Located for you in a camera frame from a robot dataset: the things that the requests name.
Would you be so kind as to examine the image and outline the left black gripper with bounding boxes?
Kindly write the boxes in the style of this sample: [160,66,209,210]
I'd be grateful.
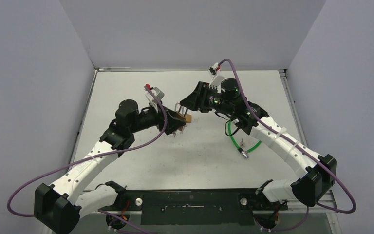
[130,101,185,134]

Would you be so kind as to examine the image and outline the brass padlock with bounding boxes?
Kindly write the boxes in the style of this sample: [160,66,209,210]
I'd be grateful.
[174,102,192,123]
[174,112,186,122]

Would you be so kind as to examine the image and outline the cable lock keys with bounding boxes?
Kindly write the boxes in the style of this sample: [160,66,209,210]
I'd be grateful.
[240,138,246,148]

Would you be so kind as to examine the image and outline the green cable lock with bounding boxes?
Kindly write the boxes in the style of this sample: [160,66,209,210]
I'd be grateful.
[227,120,262,160]

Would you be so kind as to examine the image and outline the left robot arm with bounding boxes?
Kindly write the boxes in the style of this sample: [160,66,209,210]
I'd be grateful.
[34,99,186,234]

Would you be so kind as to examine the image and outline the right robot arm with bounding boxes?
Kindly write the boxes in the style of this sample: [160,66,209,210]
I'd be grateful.
[180,78,337,209]

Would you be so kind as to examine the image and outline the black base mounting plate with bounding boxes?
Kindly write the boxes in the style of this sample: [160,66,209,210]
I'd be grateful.
[102,188,290,227]

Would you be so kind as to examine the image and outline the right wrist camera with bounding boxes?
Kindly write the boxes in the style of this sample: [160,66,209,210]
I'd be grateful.
[208,63,225,89]

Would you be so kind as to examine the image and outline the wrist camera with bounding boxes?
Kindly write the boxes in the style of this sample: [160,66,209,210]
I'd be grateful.
[145,84,165,112]
[208,63,225,89]

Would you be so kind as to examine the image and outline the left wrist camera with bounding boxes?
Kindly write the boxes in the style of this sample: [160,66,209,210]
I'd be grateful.
[145,84,165,112]

